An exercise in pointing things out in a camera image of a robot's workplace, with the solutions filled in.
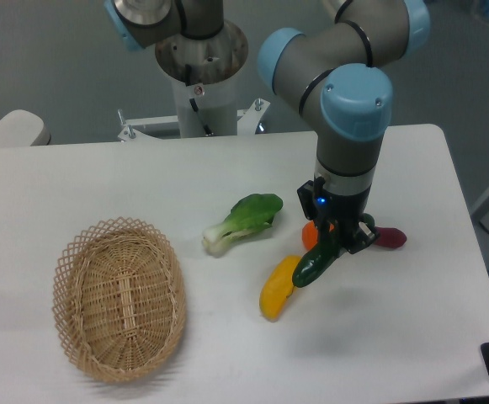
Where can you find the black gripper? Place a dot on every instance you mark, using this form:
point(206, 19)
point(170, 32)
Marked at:
point(321, 206)

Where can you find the green cucumber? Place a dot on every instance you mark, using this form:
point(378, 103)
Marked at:
point(315, 262)

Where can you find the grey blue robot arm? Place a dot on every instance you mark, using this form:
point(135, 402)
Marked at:
point(332, 80)

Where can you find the orange tangerine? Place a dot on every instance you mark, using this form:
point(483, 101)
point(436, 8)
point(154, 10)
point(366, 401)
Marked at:
point(309, 235)

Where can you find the purple sweet potato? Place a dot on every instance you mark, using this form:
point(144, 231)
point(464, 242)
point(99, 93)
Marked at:
point(390, 237)

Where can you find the green bok choy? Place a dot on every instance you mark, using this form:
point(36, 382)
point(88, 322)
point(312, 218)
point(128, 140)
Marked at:
point(250, 215)

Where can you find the woven wicker basket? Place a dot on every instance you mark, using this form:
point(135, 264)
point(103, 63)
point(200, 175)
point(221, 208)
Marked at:
point(119, 301)

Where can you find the white chair armrest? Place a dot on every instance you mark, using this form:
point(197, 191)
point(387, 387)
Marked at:
point(21, 128)

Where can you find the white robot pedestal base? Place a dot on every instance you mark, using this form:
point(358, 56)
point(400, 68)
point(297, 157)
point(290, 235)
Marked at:
point(203, 75)

